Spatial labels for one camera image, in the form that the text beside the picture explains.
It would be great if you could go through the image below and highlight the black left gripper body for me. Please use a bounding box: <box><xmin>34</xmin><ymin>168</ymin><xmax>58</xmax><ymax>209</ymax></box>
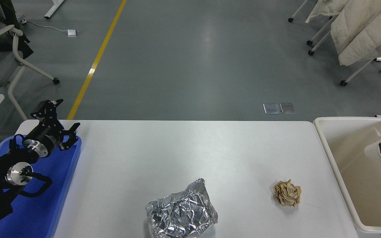
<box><xmin>25</xmin><ymin>124</ymin><xmax>63</xmax><ymax>156</ymax></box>

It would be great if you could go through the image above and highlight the tan paper ball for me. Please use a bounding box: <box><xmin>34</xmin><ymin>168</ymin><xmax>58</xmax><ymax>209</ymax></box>
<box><xmin>273</xmin><ymin>179</ymin><xmax>302</xmax><ymax>208</ymax></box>

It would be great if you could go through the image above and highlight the silver foil tray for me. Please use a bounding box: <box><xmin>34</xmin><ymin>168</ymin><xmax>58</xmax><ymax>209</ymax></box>
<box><xmin>145</xmin><ymin>178</ymin><xmax>219</xmax><ymax>238</ymax></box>

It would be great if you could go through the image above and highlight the large pale plastic bin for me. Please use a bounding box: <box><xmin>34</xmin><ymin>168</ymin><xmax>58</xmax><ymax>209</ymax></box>
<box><xmin>314</xmin><ymin>117</ymin><xmax>381</xmax><ymax>236</ymax></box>

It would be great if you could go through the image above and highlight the blue plastic tray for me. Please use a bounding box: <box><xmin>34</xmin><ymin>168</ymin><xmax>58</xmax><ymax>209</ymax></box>
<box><xmin>0</xmin><ymin>135</ymin><xmax>82</xmax><ymax>238</ymax></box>

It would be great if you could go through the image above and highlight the white desk leg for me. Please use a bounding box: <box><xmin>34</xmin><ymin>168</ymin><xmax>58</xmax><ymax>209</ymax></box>
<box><xmin>44</xmin><ymin>0</ymin><xmax>64</xmax><ymax>19</ymax></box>

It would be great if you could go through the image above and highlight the cream quilted jacket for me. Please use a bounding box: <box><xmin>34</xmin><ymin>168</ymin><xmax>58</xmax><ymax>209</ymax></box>
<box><xmin>330</xmin><ymin>0</ymin><xmax>381</xmax><ymax>55</ymax></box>
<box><xmin>338</xmin><ymin>0</ymin><xmax>381</xmax><ymax>66</ymax></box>
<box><xmin>306</xmin><ymin>0</ymin><xmax>351</xmax><ymax>23</ymax></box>

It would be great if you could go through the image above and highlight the dark green jacket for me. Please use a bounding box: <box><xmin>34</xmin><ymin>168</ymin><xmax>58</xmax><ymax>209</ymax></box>
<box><xmin>0</xmin><ymin>0</ymin><xmax>34</xmax><ymax>59</ymax></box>

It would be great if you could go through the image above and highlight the white chair frame with casters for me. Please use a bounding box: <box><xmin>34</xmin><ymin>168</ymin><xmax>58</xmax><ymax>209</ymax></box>
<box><xmin>288</xmin><ymin>0</ymin><xmax>333</xmax><ymax>46</ymax></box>
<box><xmin>308</xmin><ymin>30</ymin><xmax>332</xmax><ymax>56</ymax></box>
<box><xmin>340</xmin><ymin>49</ymin><xmax>381</xmax><ymax>87</ymax></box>

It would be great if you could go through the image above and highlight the white floor cable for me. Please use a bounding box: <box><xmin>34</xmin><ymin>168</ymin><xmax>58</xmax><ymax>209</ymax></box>
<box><xmin>27</xmin><ymin>20</ymin><xmax>69</xmax><ymax>32</ymax></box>

